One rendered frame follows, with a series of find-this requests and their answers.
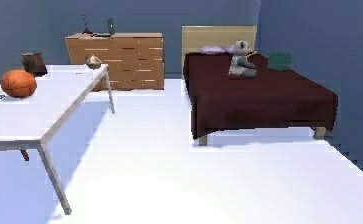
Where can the lilac pillow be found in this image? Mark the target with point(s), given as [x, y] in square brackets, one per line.
[211, 50]

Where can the wooden chest of drawers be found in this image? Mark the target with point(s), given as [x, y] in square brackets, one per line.
[129, 60]

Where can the dark red bed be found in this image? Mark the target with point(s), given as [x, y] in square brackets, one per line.
[255, 100]

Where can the grey teddy bear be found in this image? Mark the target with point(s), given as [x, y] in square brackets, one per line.
[241, 61]

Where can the small grey bowl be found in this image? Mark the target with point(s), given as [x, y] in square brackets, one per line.
[93, 62]

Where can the green box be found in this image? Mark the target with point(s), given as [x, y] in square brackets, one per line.
[279, 61]

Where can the grey laptop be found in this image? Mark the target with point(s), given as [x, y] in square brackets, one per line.
[106, 30]

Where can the black desk lamp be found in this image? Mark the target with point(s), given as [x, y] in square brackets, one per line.
[86, 27]

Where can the white table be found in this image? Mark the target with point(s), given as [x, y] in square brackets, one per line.
[35, 106]

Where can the dark brown chair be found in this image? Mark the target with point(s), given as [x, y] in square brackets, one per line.
[33, 62]

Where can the orange basketball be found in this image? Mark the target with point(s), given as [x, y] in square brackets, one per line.
[18, 83]

